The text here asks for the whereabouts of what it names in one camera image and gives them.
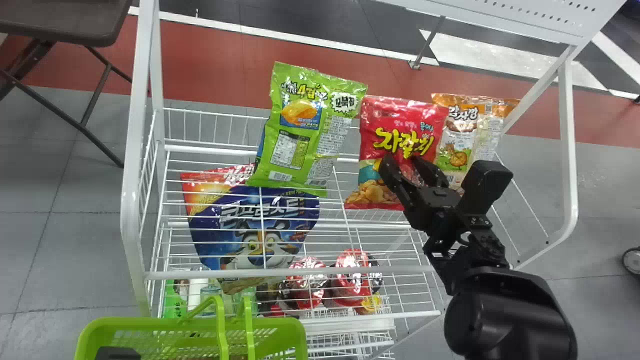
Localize white bottle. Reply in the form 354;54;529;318
187;266;211;312

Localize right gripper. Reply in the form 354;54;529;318
378;152;470;242

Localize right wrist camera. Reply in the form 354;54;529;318
457;160;515;222

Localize orange snack packet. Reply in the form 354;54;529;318
431;93;521;192

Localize green bottle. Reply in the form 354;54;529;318
162;278;189;320

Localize green snack packet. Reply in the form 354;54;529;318
246;61;369;198

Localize green basket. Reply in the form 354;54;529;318
74;295;310;360

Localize blue cereal bag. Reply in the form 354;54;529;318
179;164;322;295

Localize red noodle cup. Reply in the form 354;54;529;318
330;248;385;315
283;256;329;312

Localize dark side table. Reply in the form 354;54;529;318
0;0;134;169

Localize white wire rack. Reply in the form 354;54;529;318
120;0;629;360

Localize red snack packet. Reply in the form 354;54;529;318
343;95;450;212

